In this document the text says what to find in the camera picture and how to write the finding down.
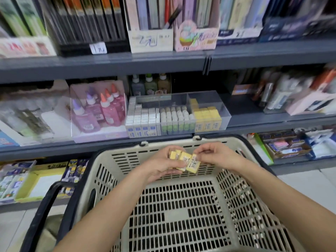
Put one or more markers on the cartoon print display box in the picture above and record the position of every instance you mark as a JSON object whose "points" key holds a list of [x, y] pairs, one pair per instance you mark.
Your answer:
{"points": [[26, 47]]}

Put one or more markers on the white glue display box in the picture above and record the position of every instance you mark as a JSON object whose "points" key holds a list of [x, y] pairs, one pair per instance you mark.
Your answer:
{"points": [[52, 126]]}

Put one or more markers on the pink glue bottle purple cap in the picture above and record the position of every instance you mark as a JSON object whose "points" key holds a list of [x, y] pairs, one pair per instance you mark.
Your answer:
{"points": [[95, 107], [85, 120]]}

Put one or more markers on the colourful pencil display box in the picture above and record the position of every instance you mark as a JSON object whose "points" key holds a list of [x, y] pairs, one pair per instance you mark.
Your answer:
{"points": [[197, 38]]}

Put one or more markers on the row of white green erasers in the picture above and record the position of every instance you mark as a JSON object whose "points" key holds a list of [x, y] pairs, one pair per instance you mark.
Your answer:
{"points": [[177, 122]]}

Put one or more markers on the person's left hand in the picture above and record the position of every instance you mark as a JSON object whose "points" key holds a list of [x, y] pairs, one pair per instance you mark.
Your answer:
{"points": [[157, 165]]}

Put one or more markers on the dark blue yellow packets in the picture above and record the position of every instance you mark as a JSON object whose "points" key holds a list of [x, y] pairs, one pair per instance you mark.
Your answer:
{"points": [[73, 173]]}

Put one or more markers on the grey store shelves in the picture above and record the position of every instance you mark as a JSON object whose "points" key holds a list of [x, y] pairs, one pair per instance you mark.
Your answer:
{"points": [[105, 63]]}

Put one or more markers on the person's left forearm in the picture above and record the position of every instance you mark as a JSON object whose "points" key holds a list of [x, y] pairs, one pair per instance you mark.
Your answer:
{"points": [[99, 217]]}

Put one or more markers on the rows of white erasers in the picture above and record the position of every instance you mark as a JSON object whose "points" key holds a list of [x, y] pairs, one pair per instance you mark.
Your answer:
{"points": [[143, 122]]}

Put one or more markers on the person's right forearm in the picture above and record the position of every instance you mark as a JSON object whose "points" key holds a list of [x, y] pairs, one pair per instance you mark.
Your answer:
{"points": [[288, 204]]}

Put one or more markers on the blue white display box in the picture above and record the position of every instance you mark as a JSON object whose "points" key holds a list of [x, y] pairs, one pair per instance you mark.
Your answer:
{"points": [[241, 33]]}

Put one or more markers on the pink glue display box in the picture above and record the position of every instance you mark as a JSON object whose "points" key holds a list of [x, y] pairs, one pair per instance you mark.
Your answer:
{"points": [[99, 134]]}

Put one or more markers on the row of clear glue bottles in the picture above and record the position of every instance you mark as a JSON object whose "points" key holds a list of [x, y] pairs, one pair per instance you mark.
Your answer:
{"points": [[29, 123]]}

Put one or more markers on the white price label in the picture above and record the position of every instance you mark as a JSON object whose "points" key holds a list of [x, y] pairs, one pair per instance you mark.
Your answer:
{"points": [[98, 48]]}

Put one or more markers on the yellow erasers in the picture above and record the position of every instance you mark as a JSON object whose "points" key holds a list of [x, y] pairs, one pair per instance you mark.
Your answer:
{"points": [[206, 120]]}

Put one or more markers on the person's right hand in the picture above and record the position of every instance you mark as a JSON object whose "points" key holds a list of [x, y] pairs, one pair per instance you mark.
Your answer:
{"points": [[220, 154]]}

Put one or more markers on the yellow empty display box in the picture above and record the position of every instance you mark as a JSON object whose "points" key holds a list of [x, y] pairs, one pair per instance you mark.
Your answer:
{"points": [[44, 183]]}

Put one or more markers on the beige shopping basket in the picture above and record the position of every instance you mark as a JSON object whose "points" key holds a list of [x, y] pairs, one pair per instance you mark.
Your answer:
{"points": [[183, 207]]}

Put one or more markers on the white eraser display box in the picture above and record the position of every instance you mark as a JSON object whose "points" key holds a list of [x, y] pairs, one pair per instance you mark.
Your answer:
{"points": [[14, 181]]}

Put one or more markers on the black pen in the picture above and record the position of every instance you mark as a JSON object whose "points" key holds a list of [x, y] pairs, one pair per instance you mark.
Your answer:
{"points": [[172, 18]]}

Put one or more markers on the pink glue bottle orange cap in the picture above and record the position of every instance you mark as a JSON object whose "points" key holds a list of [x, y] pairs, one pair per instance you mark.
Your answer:
{"points": [[110, 112], [120, 97], [117, 104]]}

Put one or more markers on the white pencil display box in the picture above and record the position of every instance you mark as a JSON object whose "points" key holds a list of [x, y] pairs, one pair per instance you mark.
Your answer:
{"points": [[151, 42]]}

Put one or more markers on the black lead tube display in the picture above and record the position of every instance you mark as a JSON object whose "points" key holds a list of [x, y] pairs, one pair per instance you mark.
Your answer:
{"points": [[89, 44]]}

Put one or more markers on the translucent glue bottle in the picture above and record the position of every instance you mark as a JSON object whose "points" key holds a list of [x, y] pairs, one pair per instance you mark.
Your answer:
{"points": [[164, 84], [150, 85], [137, 86]]}

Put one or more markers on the clear plastic divider tray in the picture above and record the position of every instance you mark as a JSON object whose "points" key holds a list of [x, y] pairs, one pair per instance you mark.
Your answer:
{"points": [[220, 110]]}

